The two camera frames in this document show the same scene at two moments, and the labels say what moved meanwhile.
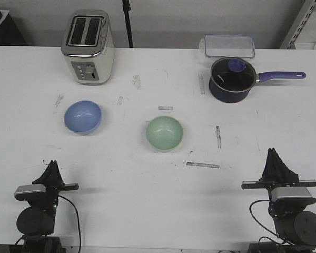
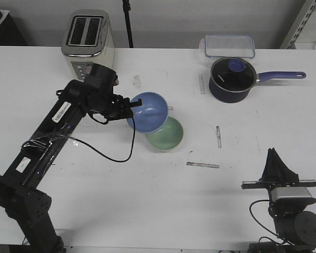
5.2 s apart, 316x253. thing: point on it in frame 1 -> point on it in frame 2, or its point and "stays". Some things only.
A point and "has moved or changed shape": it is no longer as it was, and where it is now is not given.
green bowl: [164, 133] stays
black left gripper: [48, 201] -> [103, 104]
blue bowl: [82, 117] has moved or changed shape
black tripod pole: [127, 8] stays
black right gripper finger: [270, 171] stays
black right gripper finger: [280, 172] stays
